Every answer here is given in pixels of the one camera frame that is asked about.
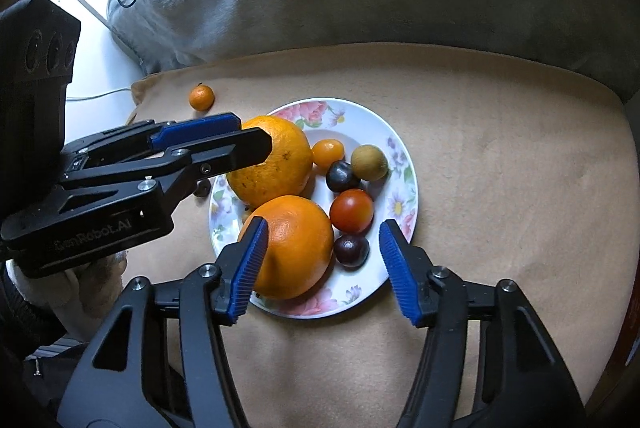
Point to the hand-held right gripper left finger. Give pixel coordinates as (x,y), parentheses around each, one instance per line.
(247,273)

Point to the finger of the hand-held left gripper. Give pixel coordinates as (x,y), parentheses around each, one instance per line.
(195,129)
(230,151)

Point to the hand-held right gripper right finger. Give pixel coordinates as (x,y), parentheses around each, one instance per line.
(397,273)

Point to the dark purple plum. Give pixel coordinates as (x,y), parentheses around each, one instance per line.
(341,175)
(201,189)
(351,250)

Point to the large orange mango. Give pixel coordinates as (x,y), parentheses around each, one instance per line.
(280,168)

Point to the smooth round orange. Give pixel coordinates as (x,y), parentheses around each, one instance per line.
(295,248)

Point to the red cherry tomato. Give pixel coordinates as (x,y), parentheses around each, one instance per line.
(351,210)

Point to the small orange kumquat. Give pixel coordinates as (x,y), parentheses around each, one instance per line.
(328,152)

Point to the green-brown kiwi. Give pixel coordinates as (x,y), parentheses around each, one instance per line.
(370,162)

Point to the white floral plate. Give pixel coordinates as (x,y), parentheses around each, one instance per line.
(380,128)

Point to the person's left forearm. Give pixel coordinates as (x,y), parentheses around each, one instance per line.
(25,318)

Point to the person's left hand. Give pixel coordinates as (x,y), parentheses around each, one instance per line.
(85,293)

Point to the small tangerine with stem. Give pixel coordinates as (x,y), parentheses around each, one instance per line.
(201,98)

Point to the grey ribbed cloth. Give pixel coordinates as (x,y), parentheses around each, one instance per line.
(55,350)

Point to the beige fleece blanket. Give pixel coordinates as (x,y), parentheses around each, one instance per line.
(500,158)

